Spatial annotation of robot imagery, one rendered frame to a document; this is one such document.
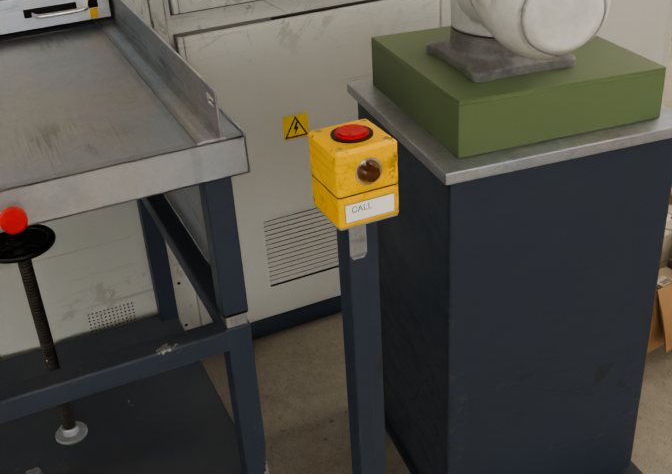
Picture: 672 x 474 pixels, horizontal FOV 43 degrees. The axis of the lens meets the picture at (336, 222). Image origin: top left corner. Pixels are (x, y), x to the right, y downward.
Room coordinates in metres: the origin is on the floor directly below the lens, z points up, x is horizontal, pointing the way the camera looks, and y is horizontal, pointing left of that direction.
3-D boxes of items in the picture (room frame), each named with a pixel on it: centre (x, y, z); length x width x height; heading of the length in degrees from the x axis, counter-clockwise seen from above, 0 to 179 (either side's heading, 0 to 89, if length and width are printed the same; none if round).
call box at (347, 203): (0.91, -0.03, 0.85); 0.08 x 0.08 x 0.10; 23
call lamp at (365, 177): (0.87, -0.04, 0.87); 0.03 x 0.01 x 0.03; 113
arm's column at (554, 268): (1.37, -0.30, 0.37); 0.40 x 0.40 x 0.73; 17
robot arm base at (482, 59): (1.35, -0.27, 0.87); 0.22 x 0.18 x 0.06; 18
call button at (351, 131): (0.91, -0.02, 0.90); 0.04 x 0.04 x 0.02
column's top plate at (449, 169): (1.37, -0.30, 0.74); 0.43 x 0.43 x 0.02; 17
